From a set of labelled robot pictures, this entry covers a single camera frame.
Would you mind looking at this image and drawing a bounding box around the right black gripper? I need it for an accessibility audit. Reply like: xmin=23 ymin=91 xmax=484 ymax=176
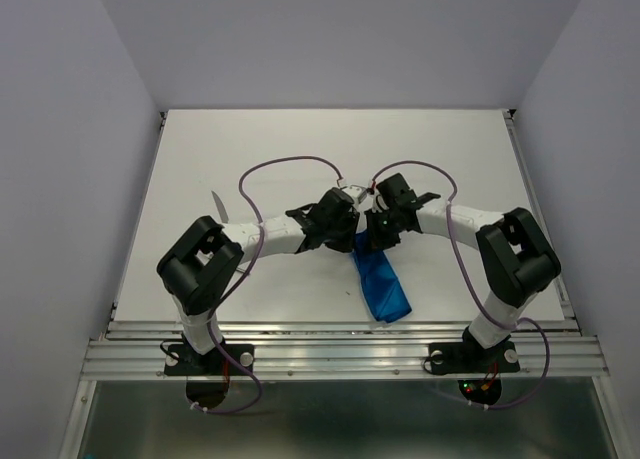
xmin=362 ymin=207 xmax=401 ymax=254

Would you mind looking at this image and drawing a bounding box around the blue cloth napkin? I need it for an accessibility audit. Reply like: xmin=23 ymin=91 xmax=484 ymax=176
xmin=352 ymin=231 xmax=412 ymax=324

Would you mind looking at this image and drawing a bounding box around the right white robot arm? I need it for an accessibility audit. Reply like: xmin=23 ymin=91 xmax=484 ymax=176
xmin=365 ymin=173 xmax=561 ymax=369

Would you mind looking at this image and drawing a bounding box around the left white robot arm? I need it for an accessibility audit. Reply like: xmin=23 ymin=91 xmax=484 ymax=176
xmin=156 ymin=185 xmax=367 ymax=373

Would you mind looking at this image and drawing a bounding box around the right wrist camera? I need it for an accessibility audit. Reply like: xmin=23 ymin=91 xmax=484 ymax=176
xmin=369 ymin=187 xmax=388 ymax=213

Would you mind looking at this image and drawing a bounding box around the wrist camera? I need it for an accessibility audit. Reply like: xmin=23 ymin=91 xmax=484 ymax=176
xmin=369 ymin=187 xmax=388 ymax=213
xmin=337 ymin=179 xmax=369 ymax=208

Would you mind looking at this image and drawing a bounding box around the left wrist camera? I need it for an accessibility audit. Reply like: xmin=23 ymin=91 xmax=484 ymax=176
xmin=337 ymin=179 xmax=369 ymax=208

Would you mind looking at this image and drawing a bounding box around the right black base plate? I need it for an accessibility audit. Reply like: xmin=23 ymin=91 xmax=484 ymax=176
xmin=422 ymin=341 xmax=521 ymax=376

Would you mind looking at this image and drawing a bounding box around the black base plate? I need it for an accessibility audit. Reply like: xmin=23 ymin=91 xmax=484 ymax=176
xmin=161 ymin=342 xmax=255 ymax=377
xmin=422 ymin=341 xmax=521 ymax=376

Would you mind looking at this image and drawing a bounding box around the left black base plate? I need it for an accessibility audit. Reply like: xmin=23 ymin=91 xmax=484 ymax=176
xmin=161 ymin=342 xmax=255 ymax=377

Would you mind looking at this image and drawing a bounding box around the aluminium rail frame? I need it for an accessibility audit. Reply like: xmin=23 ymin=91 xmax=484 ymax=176
xmin=59 ymin=109 xmax=621 ymax=459

